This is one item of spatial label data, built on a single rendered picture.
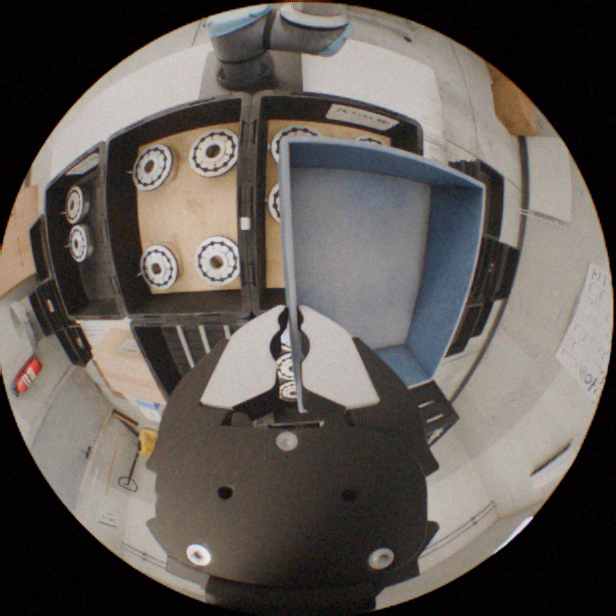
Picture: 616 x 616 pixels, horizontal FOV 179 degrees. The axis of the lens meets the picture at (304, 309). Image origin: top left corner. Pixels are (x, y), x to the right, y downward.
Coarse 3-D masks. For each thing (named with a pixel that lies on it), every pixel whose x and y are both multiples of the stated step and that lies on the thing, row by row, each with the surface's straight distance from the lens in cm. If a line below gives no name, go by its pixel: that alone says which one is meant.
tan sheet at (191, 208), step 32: (224, 128) 46; (160, 192) 49; (192, 192) 45; (224, 192) 42; (160, 224) 49; (192, 224) 45; (224, 224) 42; (192, 256) 46; (192, 288) 48; (224, 288) 46
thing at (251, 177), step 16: (256, 96) 37; (272, 96) 37; (288, 96) 37; (304, 96) 37; (320, 96) 37; (336, 96) 38; (256, 112) 35; (384, 112) 40; (256, 128) 34; (416, 128) 44; (256, 144) 33; (416, 144) 42; (256, 160) 32; (256, 176) 32; (256, 240) 32; (256, 256) 32; (256, 272) 33; (256, 288) 34; (256, 304) 35
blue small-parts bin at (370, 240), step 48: (288, 144) 10; (336, 144) 11; (288, 192) 10; (336, 192) 17; (384, 192) 19; (432, 192) 22; (480, 192) 18; (288, 240) 10; (336, 240) 17; (384, 240) 19; (432, 240) 22; (480, 240) 18; (288, 288) 11; (336, 288) 19; (384, 288) 21; (432, 288) 22; (384, 336) 24; (432, 336) 22
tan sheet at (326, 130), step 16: (272, 128) 44; (320, 128) 45; (336, 128) 46; (352, 128) 48; (272, 160) 42; (272, 176) 41; (272, 224) 41; (272, 240) 41; (272, 256) 42; (272, 272) 43
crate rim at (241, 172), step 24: (216, 96) 39; (240, 96) 37; (144, 120) 44; (240, 120) 35; (240, 144) 33; (240, 168) 32; (240, 192) 33; (240, 216) 31; (240, 240) 32; (240, 264) 33; (120, 288) 47; (168, 312) 42; (192, 312) 39; (216, 312) 37; (240, 312) 36
